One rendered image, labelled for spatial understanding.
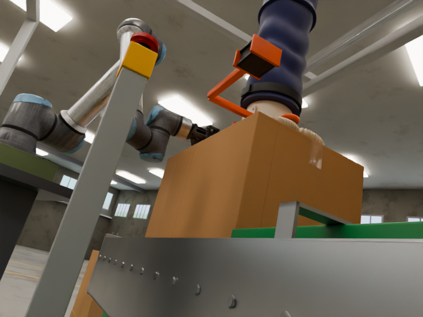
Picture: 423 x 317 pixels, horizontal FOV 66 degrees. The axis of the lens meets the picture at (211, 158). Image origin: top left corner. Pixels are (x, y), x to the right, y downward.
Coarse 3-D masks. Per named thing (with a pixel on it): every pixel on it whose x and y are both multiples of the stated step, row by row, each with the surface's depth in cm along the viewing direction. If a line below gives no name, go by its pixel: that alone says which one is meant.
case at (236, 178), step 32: (256, 128) 78; (288, 128) 84; (192, 160) 106; (224, 160) 86; (256, 160) 76; (288, 160) 81; (320, 160) 87; (352, 160) 94; (160, 192) 123; (192, 192) 97; (224, 192) 80; (256, 192) 74; (288, 192) 79; (320, 192) 85; (352, 192) 91; (160, 224) 110; (192, 224) 89; (224, 224) 74; (256, 224) 73; (320, 224) 82
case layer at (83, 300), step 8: (96, 256) 210; (88, 264) 227; (88, 272) 215; (88, 280) 205; (80, 288) 221; (80, 296) 210; (88, 296) 186; (80, 304) 200; (88, 304) 178; (96, 304) 161; (80, 312) 191; (88, 312) 171; (96, 312) 155
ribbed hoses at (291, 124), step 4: (272, 116) 96; (276, 116) 96; (280, 116) 96; (280, 120) 95; (284, 120) 96; (288, 120) 97; (284, 124) 95; (288, 124) 96; (292, 124) 97; (292, 128) 97; (296, 128) 98; (300, 128) 101; (300, 132) 100; (304, 132) 100; (308, 132) 100; (312, 132) 100; (308, 136) 100; (312, 136) 100; (316, 136) 101; (316, 140) 100; (320, 140) 101; (324, 144) 103
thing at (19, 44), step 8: (24, 24) 415; (32, 24) 420; (24, 32) 413; (32, 32) 424; (16, 40) 407; (24, 40) 411; (16, 48) 405; (24, 48) 417; (8, 56) 399; (16, 56) 403; (8, 64) 397; (16, 64) 412; (0, 72) 391; (8, 72) 395; (0, 80) 389; (0, 88) 387
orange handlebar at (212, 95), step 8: (232, 72) 90; (240, 72) 87; (224, 80) 94; (232, 80) 91; (216, 88) 97; (224, 88) 96; (208, 96) 102; (216, 96) 101; (224, 104) 105; (232, 104) 106; (240, 112) 107; (248, 112) 108; (296, 120) 104
